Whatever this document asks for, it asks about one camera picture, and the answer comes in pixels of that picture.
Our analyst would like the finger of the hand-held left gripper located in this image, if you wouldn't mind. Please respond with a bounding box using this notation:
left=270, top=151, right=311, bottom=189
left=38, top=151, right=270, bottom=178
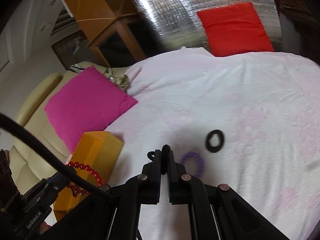
left=45, top=171, right=77, bottom=193

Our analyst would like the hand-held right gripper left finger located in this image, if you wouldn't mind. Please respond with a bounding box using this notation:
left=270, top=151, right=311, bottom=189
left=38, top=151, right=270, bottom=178
left=54, top=149, right=163, bottom=240

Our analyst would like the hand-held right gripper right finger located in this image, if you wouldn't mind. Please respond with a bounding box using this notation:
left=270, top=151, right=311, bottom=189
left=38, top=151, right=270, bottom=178
left=166, top=150, right=290, bottom=240

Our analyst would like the thin black hair tie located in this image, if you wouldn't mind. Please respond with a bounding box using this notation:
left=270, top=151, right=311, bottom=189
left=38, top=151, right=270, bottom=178
left=147, top=144, right=171, bottom=163

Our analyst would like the red bead bracelet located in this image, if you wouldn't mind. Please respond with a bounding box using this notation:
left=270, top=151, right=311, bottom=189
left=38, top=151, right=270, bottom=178
left=65, top=161, right=103, bottom=197

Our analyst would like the orange box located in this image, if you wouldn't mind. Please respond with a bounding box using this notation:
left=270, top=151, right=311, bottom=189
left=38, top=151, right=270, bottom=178
left=54, top=131, right=123, bottom=220

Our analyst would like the magenta cushion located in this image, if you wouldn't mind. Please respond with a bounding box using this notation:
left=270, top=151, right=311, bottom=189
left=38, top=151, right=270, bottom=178
left=44, top=65, right=138, bottom=154

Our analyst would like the cream leather sofa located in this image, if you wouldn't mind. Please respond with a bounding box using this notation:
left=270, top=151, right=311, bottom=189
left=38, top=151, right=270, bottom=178
left=7, top=60, right=132, bottom=195

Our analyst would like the red cushion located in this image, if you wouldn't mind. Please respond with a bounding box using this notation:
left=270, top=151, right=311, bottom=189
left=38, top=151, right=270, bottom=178
left=196, top=2, right=275, bottom=57

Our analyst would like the silver foil mat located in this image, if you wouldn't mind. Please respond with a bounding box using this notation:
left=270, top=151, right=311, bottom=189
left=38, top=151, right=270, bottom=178
left=131, top=0, right=284, bottom=53

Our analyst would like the wooden cabinet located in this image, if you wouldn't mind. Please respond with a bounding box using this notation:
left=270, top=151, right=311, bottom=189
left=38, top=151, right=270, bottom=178
left=51, top=0, right=147, bottom=68

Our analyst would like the purple spiral hair tie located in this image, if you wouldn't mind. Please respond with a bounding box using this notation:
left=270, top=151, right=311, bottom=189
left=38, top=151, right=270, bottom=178
left=179, top=152, right=205, bottom=178

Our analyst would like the black cable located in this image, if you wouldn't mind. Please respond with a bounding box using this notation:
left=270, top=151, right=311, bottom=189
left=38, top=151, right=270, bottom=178
left=0, top=114, right=115, bottom=200

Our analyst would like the thick black hair ring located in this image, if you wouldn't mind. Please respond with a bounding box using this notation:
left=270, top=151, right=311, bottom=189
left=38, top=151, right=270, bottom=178
left=205, top=129, right=226, bottom=153

